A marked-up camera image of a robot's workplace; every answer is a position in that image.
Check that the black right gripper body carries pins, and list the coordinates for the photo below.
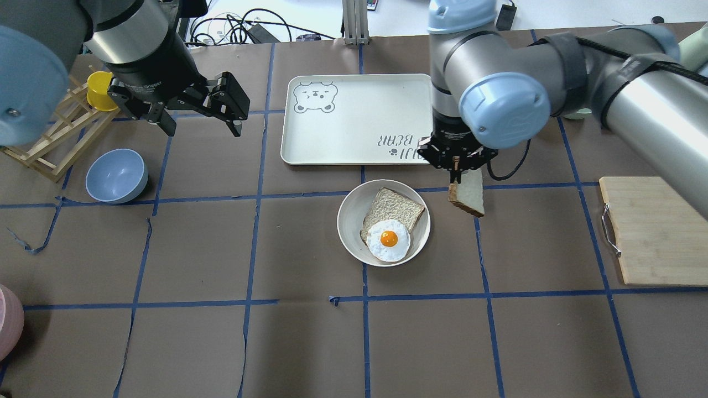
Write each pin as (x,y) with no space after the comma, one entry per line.
(447,134)

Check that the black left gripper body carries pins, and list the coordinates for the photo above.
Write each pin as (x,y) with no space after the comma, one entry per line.
(150,70)

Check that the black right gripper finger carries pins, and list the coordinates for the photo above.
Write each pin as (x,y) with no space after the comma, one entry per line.
(455,171)

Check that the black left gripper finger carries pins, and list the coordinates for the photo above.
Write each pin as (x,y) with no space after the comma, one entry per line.
(234,124)
(164,121)

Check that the bread slice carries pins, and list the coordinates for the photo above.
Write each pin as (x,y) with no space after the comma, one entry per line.
(467,194)
(387,205)

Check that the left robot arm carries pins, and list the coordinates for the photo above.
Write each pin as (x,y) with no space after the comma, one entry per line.
(138,41)

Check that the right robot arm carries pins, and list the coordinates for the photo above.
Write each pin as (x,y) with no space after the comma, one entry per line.
(488,96)

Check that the bread slice on plate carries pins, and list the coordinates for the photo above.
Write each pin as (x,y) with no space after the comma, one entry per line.
(387,205)

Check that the white round plate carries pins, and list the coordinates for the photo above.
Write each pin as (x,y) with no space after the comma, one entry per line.
(353,210)

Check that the yellow mug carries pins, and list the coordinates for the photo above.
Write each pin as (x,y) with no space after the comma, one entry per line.
(97,91)

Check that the blue bowl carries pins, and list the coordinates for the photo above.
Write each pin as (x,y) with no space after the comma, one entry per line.
(117,176)

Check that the wooden mug rack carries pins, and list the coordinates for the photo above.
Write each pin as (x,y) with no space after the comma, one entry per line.
(73,118)

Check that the cream bear tray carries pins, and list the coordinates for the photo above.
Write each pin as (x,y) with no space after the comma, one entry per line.
(356,119)

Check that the fried egg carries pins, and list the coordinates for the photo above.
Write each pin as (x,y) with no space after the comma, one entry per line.
(388,240)

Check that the green bowl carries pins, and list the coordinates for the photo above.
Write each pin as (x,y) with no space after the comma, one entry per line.
(580,114)

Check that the black power adapter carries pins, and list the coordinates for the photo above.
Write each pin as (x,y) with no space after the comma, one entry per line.
(506,16)

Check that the wooden cutting board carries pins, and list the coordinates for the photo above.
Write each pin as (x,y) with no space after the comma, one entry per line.
(658,238)

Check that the pink bowl with ice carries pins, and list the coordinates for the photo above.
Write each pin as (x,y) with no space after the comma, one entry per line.
(12,321)

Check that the aluminium frame post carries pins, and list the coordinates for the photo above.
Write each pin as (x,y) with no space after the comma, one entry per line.
(355,22)

